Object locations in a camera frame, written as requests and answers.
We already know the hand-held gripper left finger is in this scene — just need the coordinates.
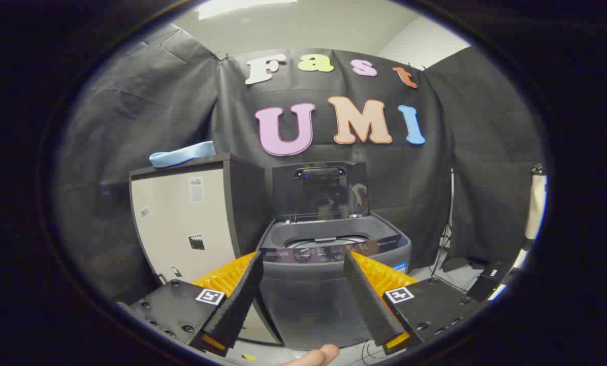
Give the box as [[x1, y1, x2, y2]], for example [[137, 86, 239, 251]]
[[118, 250, 264, 356]]

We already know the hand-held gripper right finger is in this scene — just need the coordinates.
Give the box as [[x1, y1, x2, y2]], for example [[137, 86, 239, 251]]
[[343, 249, 487, 355]]

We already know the grey washing machine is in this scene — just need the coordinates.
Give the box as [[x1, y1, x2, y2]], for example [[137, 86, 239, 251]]
[[257, 212, 412, 351]]

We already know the light blue shirt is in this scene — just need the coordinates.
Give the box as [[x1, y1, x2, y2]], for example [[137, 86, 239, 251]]
[[149, 141, 216, 169]]

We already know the dark cabinet with beige door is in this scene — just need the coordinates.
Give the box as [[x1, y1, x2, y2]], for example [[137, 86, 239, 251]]
[[100, 152, 283, 346]]

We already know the black box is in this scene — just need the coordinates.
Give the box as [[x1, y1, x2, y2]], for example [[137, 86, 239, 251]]
[[467, 262, 512, 302]]

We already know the beige padded pole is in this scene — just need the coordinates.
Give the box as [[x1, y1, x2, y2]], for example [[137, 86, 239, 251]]
[[524, 163, 548, 242]]

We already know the black backdrop cloth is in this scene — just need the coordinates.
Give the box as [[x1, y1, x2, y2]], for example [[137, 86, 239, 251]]
[[54, 23, 548, 306]]

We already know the black cable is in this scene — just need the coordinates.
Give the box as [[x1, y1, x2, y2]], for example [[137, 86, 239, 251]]
[[429, 224, 454, 278]]

